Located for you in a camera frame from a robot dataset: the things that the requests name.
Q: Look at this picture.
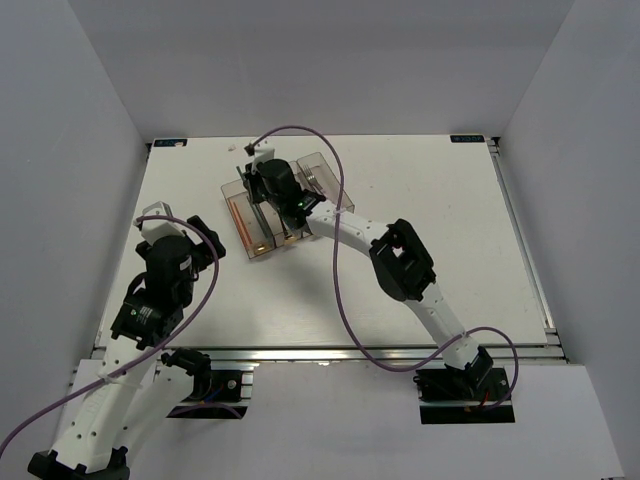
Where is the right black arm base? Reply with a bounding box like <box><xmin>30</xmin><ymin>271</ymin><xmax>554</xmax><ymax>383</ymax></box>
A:
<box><xmin>413</xmin><ymin>368</ymin><xmax>515</xmax><ymax>425</ymax></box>

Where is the right blue table label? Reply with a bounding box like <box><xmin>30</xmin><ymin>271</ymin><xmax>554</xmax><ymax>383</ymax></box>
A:
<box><xmin>449</xmin><ymin>134</ymin><xmax>486</xmax><ymax>144</ymax></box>

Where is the left blue table label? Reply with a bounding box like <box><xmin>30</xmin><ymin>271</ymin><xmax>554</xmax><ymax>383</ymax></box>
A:
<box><xmin>153</xmin><ymin>138</ymin><xmax>188</xmax><ymax>148</ymax></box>

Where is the teal chopstick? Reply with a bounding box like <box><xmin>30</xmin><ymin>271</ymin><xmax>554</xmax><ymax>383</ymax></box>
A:
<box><xmin>256</xmin><ymin>214</ymin><xmax>269</xmax><ymax>238</ymax></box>
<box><xmin>236</xmin><ymin>167</ymin><xmax>271</xmax><ymax>238</ymax></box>

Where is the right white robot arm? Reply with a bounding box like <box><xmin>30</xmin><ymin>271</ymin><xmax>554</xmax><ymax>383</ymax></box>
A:
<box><xmin>243</xmin><ymin>159</ymin><xmax>493</xmax><ymax>399</ymax></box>

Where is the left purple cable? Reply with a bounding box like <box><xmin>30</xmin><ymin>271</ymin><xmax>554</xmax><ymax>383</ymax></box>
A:
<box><xmin>0</xmin><ymin>215</ymin><xmax>221</xmax><ymax>480</ymax></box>

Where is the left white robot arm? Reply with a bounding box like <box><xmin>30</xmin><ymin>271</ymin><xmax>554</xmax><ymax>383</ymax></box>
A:
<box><xmin>27</xmin><ymin>210</ymin><xmax>226</xmax><ymax>479</ymax></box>

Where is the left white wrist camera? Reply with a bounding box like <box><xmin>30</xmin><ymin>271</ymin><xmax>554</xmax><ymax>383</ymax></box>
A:
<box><xmin>133</xmin><ymin>201</ymin><xmax>184</xmax><ymax>246</ymax></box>

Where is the blue table label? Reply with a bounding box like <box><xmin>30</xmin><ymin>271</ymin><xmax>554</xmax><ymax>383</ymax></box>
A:
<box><xmin>153</xmin><ymin>138</ymin><xmax>188</xmax><ymax>148</ymax></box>
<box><xmin>449</xmin><ymin>134</ymin><xmax>486</xmax><ymax>144</ymax></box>

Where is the black spoon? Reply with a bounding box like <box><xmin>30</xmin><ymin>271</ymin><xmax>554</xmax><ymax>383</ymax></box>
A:
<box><xmin>282</xmin><ymin>222</ymin><xmax>292</xmax><ymax>238</ymax></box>

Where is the short orange chopstick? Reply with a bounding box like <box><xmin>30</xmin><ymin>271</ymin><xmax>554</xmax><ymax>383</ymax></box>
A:
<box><xmin>232</xmin><ymin>202</ymin><xmax>252</xmax><ymax>248</ymax></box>

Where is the fork with pink handle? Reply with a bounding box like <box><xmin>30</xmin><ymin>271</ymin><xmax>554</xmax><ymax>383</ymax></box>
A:
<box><xmin>302</xmin><ymin>165</ymin><xmax>324</xmax><ymax>194</ymax></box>

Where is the aluminium table rail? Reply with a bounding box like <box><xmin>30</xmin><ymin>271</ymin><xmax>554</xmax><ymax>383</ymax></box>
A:
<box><xmin>92</xmin><ymin>342</ymin><xmax>569</xmax><ymax>365</ymax></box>

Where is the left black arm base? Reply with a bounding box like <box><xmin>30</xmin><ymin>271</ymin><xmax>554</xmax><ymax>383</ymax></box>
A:
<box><xmin>158</xmin><ymin>348</ymin><xmax>253</xmax><ymax>420</ymax></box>

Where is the long orange chopstick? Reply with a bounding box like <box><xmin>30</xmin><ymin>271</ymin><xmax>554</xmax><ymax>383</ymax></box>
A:
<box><xmin>229</xmin><ymin>201</ymin><xmax>247</xmax><ymax>249</ymax></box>

